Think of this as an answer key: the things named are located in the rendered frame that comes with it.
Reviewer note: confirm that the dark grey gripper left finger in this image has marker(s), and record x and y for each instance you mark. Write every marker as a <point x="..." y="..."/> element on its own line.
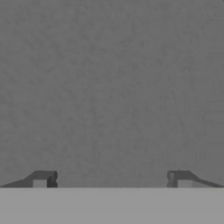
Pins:
<point x="43" y="176"/>

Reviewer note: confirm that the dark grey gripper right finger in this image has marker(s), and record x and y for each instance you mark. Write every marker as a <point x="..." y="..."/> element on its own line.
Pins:
<point x="180" y="176"/>

